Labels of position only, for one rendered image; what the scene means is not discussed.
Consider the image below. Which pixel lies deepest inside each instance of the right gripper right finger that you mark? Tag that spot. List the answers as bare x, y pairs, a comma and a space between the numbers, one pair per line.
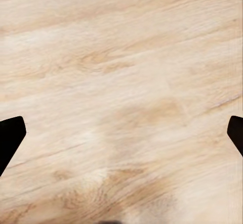
235, 132

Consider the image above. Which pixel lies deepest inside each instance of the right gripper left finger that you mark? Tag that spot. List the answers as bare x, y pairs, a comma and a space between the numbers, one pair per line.
12, 133

